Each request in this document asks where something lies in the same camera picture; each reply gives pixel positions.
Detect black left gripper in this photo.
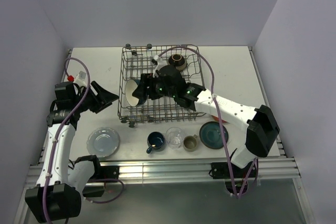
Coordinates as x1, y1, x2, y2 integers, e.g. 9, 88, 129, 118
72, 81, 118, 114

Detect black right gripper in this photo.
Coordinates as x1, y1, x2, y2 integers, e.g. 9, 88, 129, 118
132, 72, 176, 100

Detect brown ribbed bowl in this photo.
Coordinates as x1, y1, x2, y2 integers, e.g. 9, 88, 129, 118
167, 54, 187, 71

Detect dark blue ribbed mug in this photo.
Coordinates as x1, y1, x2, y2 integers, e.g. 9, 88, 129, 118
146, 132, 166, 154

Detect small beige mug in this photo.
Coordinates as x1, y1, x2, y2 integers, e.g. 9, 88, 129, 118
183, 135, 198, 152

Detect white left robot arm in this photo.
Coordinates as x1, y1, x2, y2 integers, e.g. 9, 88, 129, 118
25, 81, 119, 223

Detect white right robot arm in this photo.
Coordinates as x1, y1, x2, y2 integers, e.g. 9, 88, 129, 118
125, 65, 280, 177

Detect light blue glass plate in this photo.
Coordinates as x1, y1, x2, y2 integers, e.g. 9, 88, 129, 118
87, 127, 120, 159

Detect clear drinking glass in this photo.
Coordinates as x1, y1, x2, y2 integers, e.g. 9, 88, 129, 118
165, 127, 185, 149

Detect red orange plate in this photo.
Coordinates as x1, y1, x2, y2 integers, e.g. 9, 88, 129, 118
212, 115, 227, 123

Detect teal ceramic saucer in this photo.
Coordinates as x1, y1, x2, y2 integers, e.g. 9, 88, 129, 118
199, 121, 224, 150

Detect grey wire dish rack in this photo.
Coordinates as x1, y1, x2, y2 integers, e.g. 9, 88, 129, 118
118, 44, 205, 127

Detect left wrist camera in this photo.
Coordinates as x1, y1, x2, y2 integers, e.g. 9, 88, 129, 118
67, 71, 87, 87

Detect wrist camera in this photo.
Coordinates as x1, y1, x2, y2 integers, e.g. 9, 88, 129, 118
67, 71, 87, 87
152, 55, 167, 78

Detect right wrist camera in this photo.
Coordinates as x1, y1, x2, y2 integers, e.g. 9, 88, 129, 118
152, 55, 167, 78

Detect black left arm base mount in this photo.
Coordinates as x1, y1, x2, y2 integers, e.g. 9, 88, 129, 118
83, 166, 119, 198

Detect aluminium rail frame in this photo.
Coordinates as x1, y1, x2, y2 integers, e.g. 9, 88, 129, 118
25, 46, 300, 188

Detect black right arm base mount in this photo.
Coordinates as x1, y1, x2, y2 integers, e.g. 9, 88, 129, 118
208, 162, 249, 195

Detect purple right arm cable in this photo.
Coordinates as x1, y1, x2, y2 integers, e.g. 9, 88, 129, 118
157, 45, 259, 200

